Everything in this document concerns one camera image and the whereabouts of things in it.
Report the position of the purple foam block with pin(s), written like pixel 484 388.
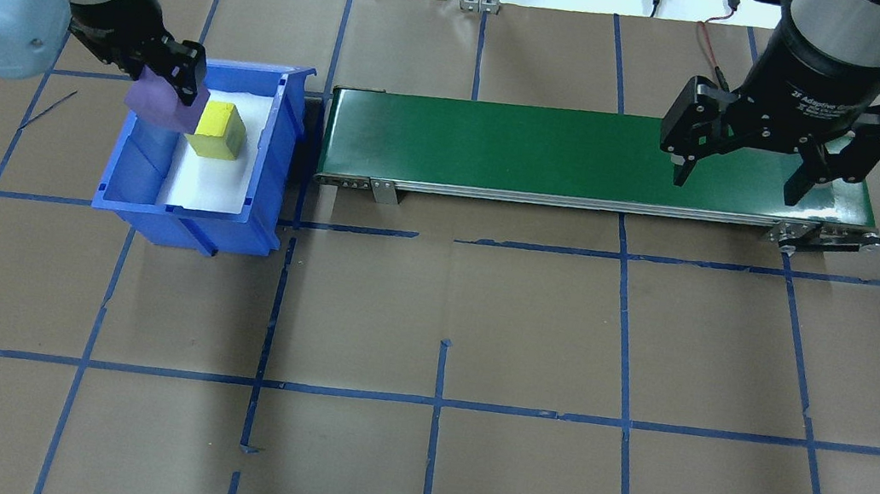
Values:
pixel 154 108

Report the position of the blue plastic storage bin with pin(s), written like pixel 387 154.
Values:
pixel 176 227

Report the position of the yellow foam block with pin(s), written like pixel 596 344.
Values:
pixel 217 131

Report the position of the green conveyor belt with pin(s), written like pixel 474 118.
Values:
pixel 505 148

